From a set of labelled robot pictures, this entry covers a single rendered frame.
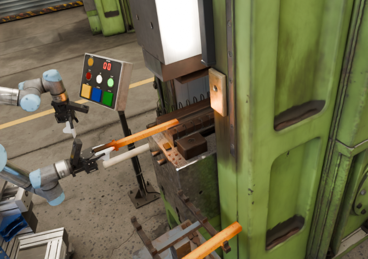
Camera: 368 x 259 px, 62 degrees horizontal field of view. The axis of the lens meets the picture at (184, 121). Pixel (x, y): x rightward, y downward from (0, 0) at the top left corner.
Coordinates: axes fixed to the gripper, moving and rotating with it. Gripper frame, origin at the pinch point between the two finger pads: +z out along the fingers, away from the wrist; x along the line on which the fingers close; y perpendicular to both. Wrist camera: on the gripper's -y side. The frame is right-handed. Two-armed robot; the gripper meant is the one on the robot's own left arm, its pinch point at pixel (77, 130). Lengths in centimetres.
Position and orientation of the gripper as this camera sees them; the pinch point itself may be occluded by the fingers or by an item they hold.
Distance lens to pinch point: 176.3
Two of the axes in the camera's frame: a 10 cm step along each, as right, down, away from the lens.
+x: 1.9, 5.4, -8.2
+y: -9.8, 2.0, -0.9
